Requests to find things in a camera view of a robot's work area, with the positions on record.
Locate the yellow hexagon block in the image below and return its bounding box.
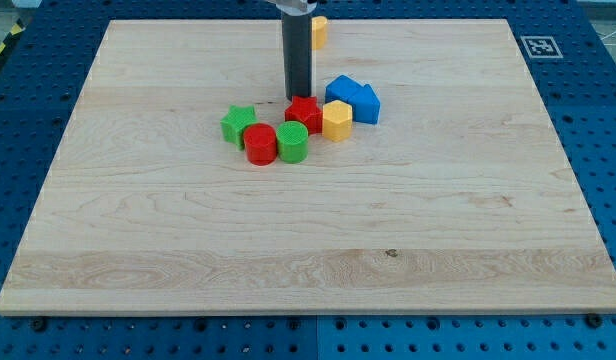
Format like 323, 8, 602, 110
322, 100, 353, 142

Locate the blue cube block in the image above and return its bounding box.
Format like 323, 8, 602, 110
325, 75, 363, 104

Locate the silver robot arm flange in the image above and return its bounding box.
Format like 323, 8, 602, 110
266, 0, 317, 16

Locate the green cylinder block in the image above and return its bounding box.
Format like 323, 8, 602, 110
276, 121, 309, 163

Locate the red cylinder block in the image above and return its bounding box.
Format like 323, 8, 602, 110
243, 123, 277, 166

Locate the red star block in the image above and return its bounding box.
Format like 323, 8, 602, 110
284, 96, 323, 135

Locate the green star block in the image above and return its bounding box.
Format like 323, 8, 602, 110
220, 105, 258, 150

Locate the blue triangular prism block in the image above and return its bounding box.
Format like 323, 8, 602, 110
347, 84, 381, 125

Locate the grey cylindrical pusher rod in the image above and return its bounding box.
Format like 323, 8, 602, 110
281, 12, 312, 100

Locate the wooden board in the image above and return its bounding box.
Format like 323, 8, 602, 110
0, 19, 616, 316

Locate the yellow block at back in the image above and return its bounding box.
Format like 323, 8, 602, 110
312, 16, 328, 50

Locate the white fiducial marker tag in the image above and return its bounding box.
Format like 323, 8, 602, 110
521, 35, 563, 59

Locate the black yellow hazard tape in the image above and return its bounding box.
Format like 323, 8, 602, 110
0, 18, 26, 68

